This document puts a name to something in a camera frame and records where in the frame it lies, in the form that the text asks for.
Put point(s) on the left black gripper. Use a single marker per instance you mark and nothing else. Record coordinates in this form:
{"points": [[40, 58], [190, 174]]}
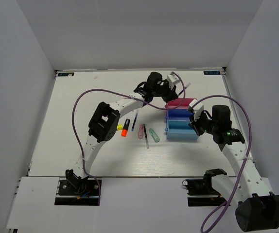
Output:
{"points": [[172, 93]]}

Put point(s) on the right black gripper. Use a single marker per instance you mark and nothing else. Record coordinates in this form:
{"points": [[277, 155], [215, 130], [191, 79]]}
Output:
{"points": [[194, 124]]}

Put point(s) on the blue pen refill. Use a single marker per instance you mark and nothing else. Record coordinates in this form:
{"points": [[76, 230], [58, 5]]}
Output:
{"points": [[184, 89], [136, 116]]}

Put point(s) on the yellow highlighter marker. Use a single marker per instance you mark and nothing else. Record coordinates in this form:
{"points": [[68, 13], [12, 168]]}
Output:
{"points": [[119, 127]]}

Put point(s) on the green capped black pen refill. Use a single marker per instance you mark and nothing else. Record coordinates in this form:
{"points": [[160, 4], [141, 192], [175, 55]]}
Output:
{"points": [[146, 137]]}

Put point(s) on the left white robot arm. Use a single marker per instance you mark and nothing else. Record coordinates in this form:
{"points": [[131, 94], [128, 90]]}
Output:
{"points": [[104, 121]]}

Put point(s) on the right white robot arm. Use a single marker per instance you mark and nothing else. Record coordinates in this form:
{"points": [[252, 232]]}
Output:
{"points": [[257, 207]]}

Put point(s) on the pink storage bin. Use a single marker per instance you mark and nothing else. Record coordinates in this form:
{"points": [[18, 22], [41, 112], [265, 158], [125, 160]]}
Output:
{"points": [[183, 102]]}

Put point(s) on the dark blue storage bin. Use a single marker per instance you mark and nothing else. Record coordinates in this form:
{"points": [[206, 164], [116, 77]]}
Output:
{"points": [[178, 114]]}

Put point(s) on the light blue storage bin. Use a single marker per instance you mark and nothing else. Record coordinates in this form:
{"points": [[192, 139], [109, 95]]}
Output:
{"points": [[179, 130]]}

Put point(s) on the pink correction tape case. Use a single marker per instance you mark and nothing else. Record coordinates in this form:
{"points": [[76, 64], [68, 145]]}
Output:
{"points": [[140, 132]]}

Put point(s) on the green correction tape case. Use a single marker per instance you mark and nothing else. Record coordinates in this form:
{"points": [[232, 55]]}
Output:
{"points": [[154, 135]]}

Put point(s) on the orange highlighter marker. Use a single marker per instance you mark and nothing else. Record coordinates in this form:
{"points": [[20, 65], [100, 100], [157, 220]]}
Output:
{"points": [[125, 128]]}

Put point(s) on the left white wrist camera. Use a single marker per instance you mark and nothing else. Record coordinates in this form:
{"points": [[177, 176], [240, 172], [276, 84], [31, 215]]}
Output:
{"points": [[173, 80]]}

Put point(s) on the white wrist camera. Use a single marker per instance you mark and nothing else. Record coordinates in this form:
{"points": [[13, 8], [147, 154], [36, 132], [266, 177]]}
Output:
{"points": [[173, 80], [196, 108]]}

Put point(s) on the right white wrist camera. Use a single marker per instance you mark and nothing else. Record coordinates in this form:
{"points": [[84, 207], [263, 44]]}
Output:
{"points": [[196, 108]]}

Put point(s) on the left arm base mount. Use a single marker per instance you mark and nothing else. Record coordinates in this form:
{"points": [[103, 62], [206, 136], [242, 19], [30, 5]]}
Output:
{"points": [[86, 195]]}

